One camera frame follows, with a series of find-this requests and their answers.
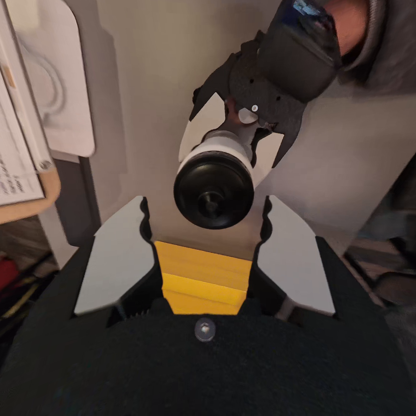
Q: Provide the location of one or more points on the person's right forearm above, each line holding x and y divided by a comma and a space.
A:
383, 48

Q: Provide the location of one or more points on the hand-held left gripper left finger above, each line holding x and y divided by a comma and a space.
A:
113, 260

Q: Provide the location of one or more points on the printed instruction sheet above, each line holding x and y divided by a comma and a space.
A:
13, 146

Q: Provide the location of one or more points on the person's right hand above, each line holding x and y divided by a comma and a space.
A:
232, 117

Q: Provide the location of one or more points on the yellow plastic bin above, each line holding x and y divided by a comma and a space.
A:
201, 269

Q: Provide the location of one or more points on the white plastic bottle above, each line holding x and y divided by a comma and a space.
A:
224, 143

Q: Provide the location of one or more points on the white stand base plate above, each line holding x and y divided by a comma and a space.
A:
74, 97

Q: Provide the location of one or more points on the red bag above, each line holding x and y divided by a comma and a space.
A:
8, 273

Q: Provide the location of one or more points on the black bottle lid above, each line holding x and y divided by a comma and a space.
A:
211, 185

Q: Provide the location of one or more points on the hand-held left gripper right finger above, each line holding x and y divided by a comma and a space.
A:
292, 260

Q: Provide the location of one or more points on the black office chair base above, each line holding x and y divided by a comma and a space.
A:
390, 279

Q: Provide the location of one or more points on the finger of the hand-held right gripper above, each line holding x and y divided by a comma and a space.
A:
201, 123
268, 149

